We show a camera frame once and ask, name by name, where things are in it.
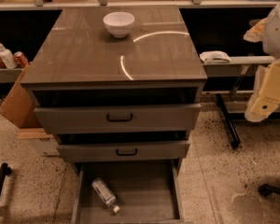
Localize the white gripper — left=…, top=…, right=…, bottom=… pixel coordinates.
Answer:
left=244, top=19, right=280, bottom=122

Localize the clear plastic water bottle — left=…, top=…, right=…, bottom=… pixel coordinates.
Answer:
left=91, top=178, right=120, bottom=214

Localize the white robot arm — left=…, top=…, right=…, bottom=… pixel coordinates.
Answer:
left=245, top=1, right=280, bottom=122

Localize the top grey drawer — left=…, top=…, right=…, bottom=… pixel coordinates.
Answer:
left=35, top=104, right=201, bottom=134

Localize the grey drawer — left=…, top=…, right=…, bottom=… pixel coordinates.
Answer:
left=71, top=160, right=183, bottom=224
left=35, top=104, right=201, bottom=134
left=57, top=141, right=189, bottom=162

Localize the middle grey drawer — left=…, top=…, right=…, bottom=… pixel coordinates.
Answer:
left=57, top=141, right=189, bottom=162

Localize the grey drawer cabinet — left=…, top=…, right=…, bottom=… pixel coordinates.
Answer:
left=21, top=5, right=208, bottom=173

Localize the bottom grey drawer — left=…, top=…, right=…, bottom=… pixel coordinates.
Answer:
left=71, top=160, right=183, bottom=224

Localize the white pump bottle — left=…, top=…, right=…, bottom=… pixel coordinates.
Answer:
left=0, top=42, right=17, bottom=69

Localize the folded white cloth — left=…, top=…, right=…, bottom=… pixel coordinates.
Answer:
left=200, top=50, right=231, bottom=63

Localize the black chair base leg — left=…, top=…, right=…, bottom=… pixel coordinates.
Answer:
left=258, top=184, right=280, bottom=196

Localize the white ceramic bowl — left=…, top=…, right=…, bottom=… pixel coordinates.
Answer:
left=103, top=12, right=134, bottom=38

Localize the white cardboard box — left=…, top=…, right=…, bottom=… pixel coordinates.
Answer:
left=18, top=128, right=59, bottom=157

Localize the brown cardboard box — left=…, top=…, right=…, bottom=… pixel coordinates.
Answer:
left=0, top=66, right=41, bottom=129

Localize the grey shelf rail right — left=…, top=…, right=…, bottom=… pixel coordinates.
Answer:
left=203, top=56, right=274, bottom=77

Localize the grey shelf rail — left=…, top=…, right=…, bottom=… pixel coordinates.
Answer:
left=203, top=56, right=274, bottom=77
left=0, top=68, right=22, bottom=83

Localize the black table leg frame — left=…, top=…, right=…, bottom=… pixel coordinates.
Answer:
left=216, top=93, right=280, bottom=149

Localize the grey shelf rail left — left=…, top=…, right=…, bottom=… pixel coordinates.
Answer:
left=0, top=68, right=22, bottom=83

